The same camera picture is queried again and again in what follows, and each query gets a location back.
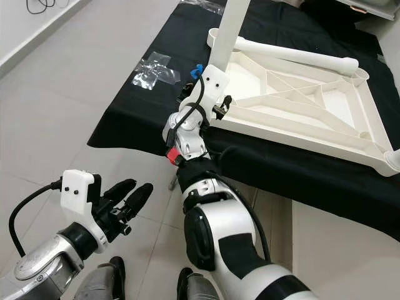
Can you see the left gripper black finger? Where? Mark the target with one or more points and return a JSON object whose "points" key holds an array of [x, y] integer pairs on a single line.
{"points": [[119, 192], [139, 201]]}

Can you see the white plastic table leg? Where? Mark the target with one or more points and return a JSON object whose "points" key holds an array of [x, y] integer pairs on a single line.
{"points": [[294, 55], [230, 31]]}

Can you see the white plastic children table top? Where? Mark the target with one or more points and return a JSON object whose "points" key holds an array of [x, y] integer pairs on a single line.
{"points": [[337, 103]]}

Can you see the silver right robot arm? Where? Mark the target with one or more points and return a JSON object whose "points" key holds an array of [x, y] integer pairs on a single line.
{"points": [[231, 237]]}

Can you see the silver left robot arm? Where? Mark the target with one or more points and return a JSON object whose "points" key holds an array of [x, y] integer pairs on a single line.
{"points": [[50, 269]]}

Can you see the grey metal table leg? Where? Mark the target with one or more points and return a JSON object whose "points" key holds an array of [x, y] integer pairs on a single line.
{"points": [[172, 181]]}

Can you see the robot left leg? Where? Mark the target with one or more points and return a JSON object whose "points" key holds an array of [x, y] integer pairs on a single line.
{"points": [[100, 284]]}

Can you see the robot leg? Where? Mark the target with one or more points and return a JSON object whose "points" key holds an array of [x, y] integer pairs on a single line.
{"points": [[200, 289], [100, 284]]}

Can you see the black tablecloth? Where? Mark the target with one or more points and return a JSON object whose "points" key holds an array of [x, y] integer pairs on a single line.
{"points": [[150, 119]]}

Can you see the clear tape cross patch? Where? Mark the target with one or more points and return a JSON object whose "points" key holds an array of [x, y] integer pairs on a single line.
{"points": [[155, 69]]}

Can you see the clear tape strip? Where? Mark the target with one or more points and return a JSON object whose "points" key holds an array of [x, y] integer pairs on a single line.
{"points": [[203, 5]]}

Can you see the robot right leg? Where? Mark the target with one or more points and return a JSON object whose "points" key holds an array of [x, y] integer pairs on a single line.
{"points": [[200, 289]]}

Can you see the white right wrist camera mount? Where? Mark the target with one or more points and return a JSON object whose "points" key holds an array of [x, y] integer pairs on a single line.
{"points": [[215, 80]]}

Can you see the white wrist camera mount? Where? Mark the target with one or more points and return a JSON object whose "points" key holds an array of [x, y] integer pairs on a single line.
{"points": [[215, 80], [78, 186]]}

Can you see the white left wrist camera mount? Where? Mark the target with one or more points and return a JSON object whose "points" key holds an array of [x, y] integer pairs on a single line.
{"points": [[78, 186]]}

